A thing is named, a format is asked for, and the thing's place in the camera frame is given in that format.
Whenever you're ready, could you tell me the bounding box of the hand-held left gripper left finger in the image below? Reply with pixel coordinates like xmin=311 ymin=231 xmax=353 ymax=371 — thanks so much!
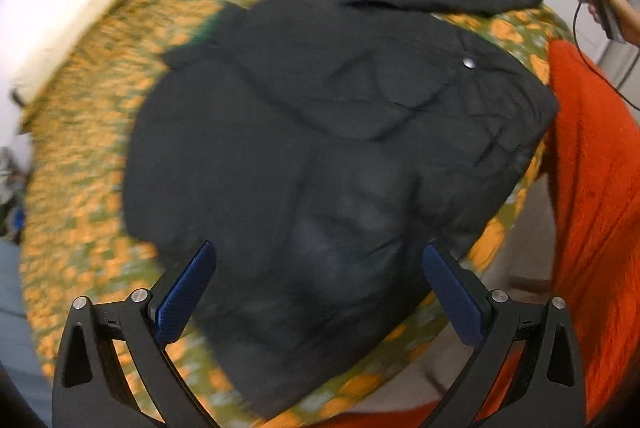
xmin=52 ymin=239 xmax=221 ymax=428

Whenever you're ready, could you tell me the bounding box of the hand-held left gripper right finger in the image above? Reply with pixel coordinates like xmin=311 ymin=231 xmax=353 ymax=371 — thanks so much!
xmin=422 ymin=244 xmax=587 ymax=428

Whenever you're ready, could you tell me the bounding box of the black padded jacket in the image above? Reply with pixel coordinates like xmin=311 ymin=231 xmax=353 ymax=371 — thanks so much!
xmin=122 ymin=0 xmax=560 ymax=420

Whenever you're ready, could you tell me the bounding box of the pile of clothes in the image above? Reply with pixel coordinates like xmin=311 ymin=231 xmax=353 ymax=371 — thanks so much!
xmin=0 ymin=148 xmax=26 ymax=243

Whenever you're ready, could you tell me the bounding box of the orange fleece blanket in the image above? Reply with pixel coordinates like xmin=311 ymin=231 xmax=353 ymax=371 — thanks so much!
xmin=325 ymin=38 xmax=640 ymax=428

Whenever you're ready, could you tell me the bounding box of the green orange floral bedspread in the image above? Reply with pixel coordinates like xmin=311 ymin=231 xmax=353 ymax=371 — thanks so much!
xmin=17 ymin=0 xmax=576 ymax=428

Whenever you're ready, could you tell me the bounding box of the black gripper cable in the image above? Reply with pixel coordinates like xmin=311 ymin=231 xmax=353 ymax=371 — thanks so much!
xmin=571 ymin=0 xmax=640 ymax=111

